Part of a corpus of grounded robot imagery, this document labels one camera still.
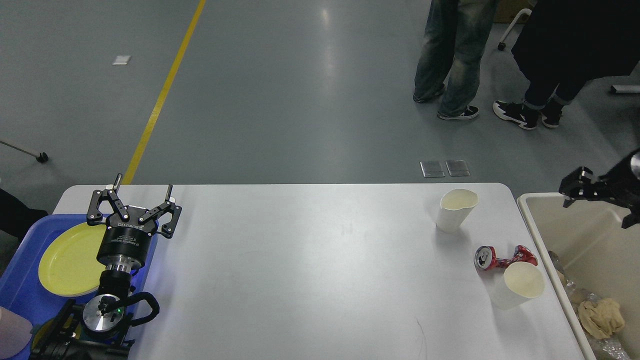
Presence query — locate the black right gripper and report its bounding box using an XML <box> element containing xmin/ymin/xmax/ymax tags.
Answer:
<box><xmin>558</xmin><ymin>150</ymin><xmax>640</xmax><ymax>229</ymax></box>

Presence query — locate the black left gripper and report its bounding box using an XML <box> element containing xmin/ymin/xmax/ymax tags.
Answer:
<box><xmin>86</xmin><ymin>173</ymin><xmax>183</xmax><ymax>269</ymax></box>

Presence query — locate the yellow plate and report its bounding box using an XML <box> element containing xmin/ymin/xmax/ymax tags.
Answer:
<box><xmin>38</xmin><ymin>223</ymin><xmax>106</xmax><ymax>296</ymax></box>

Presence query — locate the white paper cup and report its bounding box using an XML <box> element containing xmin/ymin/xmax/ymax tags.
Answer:
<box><xmin>435</xmin><ymin>188</ymin><xmax>480</xmax><ymax>234</ymax></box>
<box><xmin>490</xmin><ymin>262</ymin><xmax>546</xmax><ymax>310</ymax></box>

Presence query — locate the brown paper ball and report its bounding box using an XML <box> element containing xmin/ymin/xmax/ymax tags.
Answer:
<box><xmin>577</xmin><ymin>298</ymin><xmax>626</xmax><ymax>340</ymax></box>

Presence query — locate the grey mug yellow inside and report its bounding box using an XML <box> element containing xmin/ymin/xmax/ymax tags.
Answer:
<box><xmin>30</xmin><ymin>317</ymin><xmax>82</xmax><ymax>351</ymax></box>

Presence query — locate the crushed red can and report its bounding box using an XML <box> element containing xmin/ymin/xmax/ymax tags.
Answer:
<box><xmin>473</xmin><ymin>244</ymin><xmax>538</xmax><ymax>271</ymax></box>

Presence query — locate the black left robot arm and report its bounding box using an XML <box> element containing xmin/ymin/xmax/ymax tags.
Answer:
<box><xmin>29</xmin><ymin>174</ymin><xmax>182</xmax><ymax>360</ymax></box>

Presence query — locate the beige plastic bin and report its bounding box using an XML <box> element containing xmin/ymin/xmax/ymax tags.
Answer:
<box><xmin>517</xmin><ymin>193</ymin><xmax>640</xmax><ymax>360</ymax></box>

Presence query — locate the chair leg with caster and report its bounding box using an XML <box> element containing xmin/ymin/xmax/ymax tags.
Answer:
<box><xmin>0</xmin><ymin>139</ymin><xmax>50</xmax><ymax>164</ymax></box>

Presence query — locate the white bar on floor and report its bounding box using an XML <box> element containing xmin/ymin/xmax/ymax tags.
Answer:
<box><xmin>610</xmin><ymin>84</ymin><xmax>640</xmax><ymax>95</ymax></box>

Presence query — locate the floor socket plate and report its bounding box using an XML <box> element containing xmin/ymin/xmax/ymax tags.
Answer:
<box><xmin>419</xmin><ymin>161</ymin><xmax>445</xmax><ymax>178</ymax></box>
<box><xmin>445</xmin><ymin>160</ymin><xmax>471</xmax><ymax>177</ymax></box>

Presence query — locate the pink cup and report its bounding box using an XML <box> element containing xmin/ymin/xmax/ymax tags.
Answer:
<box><xmin>0</xmin><ymin>307</ymin><xmax>34</xmax><ymax>360</ymax></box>

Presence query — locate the person in black clothes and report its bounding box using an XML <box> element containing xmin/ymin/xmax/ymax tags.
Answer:
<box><xmin>493</xmin><ymin>0</ymin><xmax>640</xmax><ymax>130</ymax></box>

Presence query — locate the white paper on floor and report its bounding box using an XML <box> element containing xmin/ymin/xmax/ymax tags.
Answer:
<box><xmin>112</xmin><ymin>55</ymin><xmax>132</xmax><ymax>66</ymax></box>

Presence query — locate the white office chair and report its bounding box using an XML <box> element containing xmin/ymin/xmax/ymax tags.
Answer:
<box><xmin>497</xmin><ymin>7</ymin><xmax>532</xmax><ymax>51</ymax></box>

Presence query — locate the cardboard box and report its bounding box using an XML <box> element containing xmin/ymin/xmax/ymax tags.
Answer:
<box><xmin>493</xmin><ymin>0</ymin><xmax>537</xmax><ymax>24</ymax></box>

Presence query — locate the person in blue jeans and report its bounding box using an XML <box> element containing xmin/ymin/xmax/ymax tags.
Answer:
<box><xmin>413</xmin><ymin>0</ymin><xmax>499</xmax><ymax>120</ymax></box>

